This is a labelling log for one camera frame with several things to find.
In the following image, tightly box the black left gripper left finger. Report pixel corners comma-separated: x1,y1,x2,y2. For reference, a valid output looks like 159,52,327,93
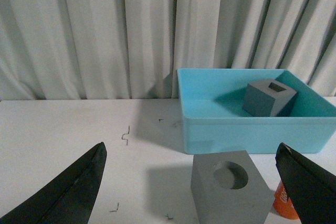
1,142,107,223

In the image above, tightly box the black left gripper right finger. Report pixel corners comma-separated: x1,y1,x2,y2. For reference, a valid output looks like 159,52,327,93
275,143,335,223

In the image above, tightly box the orange cylinder part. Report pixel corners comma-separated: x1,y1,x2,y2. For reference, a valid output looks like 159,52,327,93
273,181,299,220

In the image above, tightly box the gray block with round hole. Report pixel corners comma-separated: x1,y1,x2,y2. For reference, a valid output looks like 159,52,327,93
191,151,274,223

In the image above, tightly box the gray block with square hole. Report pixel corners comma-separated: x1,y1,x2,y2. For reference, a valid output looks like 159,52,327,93
242,79,298,117

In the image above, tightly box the blue plastic box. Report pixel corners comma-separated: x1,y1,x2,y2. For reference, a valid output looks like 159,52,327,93
177,68,335,154

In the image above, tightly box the white curtain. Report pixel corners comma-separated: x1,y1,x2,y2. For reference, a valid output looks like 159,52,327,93
1,0,335,100

